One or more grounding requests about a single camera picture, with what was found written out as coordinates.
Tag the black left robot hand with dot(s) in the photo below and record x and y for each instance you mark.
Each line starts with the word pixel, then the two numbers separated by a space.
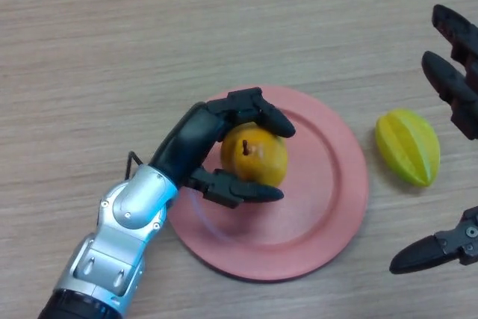
pixel 186 139

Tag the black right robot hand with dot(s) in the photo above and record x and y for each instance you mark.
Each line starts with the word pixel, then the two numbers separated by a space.
pixel 459 91

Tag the yellow orange pear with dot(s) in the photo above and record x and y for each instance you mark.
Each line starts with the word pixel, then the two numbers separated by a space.
pixel 261 162

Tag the pink round plate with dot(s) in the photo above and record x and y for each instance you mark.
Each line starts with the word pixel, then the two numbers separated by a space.
pixel 321 199

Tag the yellow green starfruit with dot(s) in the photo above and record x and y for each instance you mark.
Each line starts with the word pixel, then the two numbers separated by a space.
pixel 409 147

